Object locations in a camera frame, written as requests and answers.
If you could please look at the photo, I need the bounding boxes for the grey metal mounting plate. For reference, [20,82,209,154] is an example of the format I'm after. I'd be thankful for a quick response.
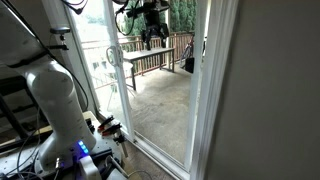
[0,131,125,180]

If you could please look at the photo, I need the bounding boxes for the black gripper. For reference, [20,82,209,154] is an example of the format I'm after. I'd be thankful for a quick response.
[141,13,170,52]

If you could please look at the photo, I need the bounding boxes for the white floor cable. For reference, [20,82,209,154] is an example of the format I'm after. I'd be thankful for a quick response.
[105,154,154,180]

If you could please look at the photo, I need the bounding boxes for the black metal rack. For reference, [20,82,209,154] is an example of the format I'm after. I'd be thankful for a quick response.
[0,75,43,141]

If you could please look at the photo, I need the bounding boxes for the green hedge trees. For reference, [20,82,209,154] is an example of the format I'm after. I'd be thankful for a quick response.
[121,0,198,36]

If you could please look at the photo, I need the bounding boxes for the white door sill track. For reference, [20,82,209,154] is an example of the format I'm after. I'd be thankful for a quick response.
[128,131,193,180]

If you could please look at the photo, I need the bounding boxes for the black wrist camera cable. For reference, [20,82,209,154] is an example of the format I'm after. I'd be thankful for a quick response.
[114,0,143,37]

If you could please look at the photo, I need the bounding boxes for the white glass door handle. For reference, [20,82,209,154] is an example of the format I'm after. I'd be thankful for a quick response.
[105,44,122,68]

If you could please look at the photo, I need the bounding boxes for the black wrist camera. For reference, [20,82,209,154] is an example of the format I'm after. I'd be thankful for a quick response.
[125,3,153,19]

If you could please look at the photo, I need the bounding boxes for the white controller box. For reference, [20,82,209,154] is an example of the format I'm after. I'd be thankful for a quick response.
[78,155,102,180]

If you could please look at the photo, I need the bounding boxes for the white door frame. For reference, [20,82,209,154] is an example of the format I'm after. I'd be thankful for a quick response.
[184,0,242,180]

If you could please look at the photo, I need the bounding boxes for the fixed glass door panel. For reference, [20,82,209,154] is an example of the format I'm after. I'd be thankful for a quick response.
[41,0,101,118]

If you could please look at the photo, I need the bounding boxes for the black hanging cables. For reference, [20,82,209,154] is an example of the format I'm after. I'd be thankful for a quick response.
[61,0,88,16]

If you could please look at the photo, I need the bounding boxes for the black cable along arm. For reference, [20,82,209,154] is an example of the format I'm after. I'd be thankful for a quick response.
[0,0,90,113]

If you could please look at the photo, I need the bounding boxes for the orange black bar clamp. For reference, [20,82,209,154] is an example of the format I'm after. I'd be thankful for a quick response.
[98,114,116,132]
[101,122,123,137]

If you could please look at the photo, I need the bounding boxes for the brown wooden balcony railing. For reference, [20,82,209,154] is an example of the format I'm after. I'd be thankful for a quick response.
[81,30,196,91]

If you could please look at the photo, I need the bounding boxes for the white framed sliding screen door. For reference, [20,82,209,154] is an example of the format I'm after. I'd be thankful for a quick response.
[114,0,209,174]

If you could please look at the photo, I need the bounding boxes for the white framed sliding glass door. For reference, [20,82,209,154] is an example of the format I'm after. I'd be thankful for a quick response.
[66,0,137,143]

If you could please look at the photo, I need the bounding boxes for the wooden patio table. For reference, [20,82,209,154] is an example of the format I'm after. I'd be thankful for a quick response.
[122,46,177,92]

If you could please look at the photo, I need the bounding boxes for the bar clamp with silver bar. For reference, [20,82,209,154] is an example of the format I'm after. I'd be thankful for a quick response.
[112,130,130,158]

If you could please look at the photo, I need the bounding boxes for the grey base cables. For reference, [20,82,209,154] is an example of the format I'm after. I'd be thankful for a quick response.
[6,109,46,180]

